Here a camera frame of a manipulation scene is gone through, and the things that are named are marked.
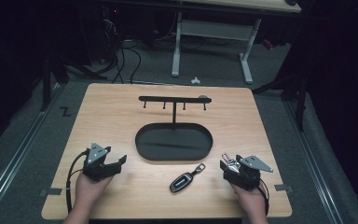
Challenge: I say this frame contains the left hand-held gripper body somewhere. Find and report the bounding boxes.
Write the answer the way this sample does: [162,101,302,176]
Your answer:
[82,142,122,182]

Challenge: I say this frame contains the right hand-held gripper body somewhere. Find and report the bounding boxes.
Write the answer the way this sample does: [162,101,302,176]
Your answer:
[224,155,274,191]

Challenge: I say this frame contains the silver key bunch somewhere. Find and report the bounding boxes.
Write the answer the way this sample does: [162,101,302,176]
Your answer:
[221,152,241,174]

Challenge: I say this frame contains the black car key fob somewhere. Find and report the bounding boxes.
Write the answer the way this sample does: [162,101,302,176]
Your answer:
[169,162,206,194]

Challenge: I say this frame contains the black oval tray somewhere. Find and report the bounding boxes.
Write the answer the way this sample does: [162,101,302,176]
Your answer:
[134,95,214,162]

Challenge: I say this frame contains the person's right hand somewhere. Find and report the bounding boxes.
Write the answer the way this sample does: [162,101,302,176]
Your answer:
[229,181,267,217]

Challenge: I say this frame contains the person's left hand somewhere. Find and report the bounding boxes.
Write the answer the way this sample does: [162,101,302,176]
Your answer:
[74,172,114,214]

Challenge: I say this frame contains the black metal stand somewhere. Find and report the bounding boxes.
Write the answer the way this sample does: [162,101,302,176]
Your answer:
[39,54,108,113]
[251,55,310,133]

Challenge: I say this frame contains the white-framed desk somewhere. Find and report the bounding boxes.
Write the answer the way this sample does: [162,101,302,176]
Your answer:
[115,0,302,86]

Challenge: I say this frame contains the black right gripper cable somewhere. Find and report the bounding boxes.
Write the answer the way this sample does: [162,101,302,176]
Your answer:
[258,178,270,217]

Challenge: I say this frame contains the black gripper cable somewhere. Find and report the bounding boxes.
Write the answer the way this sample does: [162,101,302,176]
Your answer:
[65,148,90,215]
[258,178,270,217]

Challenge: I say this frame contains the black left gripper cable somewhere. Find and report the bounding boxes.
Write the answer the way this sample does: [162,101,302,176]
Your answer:
[65,148,90,215]

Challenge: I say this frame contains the metal floor rail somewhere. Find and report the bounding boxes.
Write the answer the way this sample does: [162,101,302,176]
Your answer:
[0,83,67,220]
[282,98,345,224]

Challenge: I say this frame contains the black floor cables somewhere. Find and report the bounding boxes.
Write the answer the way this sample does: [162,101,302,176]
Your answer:
[101,12,144,85]

